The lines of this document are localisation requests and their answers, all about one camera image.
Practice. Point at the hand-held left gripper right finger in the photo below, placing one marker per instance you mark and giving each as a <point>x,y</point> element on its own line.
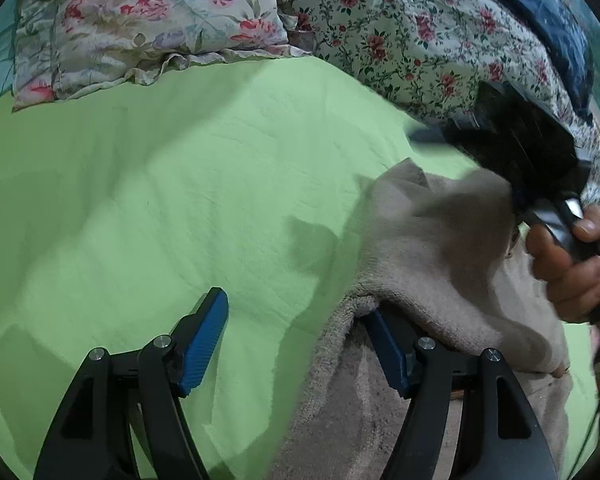
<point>387,350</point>

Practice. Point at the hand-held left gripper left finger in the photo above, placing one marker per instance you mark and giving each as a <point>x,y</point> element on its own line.
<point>205,340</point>

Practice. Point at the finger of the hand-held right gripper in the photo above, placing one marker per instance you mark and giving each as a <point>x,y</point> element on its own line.
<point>430,136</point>

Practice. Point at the beige knit sweater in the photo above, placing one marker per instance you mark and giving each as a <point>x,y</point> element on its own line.
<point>430,250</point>

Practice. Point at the person's right hand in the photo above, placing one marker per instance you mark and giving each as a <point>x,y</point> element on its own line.
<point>555,265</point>

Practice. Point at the white floral quilt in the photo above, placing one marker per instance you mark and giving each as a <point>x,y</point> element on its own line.
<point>420,25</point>

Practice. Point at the dark blue cloth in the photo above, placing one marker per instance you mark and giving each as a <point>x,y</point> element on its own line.
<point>545,10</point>

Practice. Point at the green bed sheet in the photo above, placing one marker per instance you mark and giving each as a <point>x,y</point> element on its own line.
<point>180,185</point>

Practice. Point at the ruffled floral pillow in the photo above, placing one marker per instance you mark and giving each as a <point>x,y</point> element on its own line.
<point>145,15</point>

